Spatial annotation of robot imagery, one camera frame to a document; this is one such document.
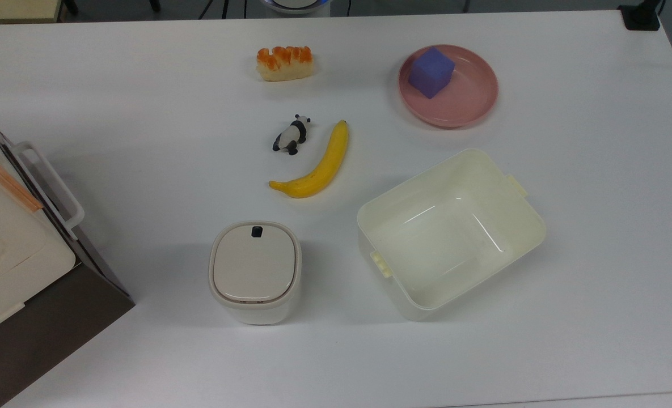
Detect orange glazed bread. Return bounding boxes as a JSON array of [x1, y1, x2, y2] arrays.
[[256, 46, 315, 82]]

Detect small white lidded bin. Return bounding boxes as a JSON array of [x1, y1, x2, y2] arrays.
[[209, 221, 303, 325]]

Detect dark brown wooden cabinet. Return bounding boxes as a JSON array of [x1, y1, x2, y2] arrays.
[[0, 105, 136, 408]]

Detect panda toy figure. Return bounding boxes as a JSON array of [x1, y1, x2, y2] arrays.
[[272, 114, 311, 156]]

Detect black tripod legs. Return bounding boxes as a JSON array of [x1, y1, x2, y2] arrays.
[[198, 0, 250, 20]]

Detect purple cube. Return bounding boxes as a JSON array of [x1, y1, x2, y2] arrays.
[[408, 47, 457, 100]]

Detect cream plastic storage box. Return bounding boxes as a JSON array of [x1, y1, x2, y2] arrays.
[[0, 108, 77, 342]]

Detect pink plate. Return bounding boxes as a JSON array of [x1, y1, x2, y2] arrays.
[[399, 45, 499, 129]]

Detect beige desk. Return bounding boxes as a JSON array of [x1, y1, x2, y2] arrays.
[[0, 0, 65, 25]]

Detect black table clamp stand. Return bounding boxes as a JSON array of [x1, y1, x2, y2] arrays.
[[618, 0, 666, 32]]

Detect cream open plastic container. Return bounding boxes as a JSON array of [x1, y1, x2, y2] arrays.
[[357, 148, 547, 322]]

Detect copper latch on storage box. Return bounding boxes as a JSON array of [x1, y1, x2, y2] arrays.
[[0, 160, 45, 214]]

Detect yellow banana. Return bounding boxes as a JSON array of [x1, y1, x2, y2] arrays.
[[268, 120, 350, 199]]

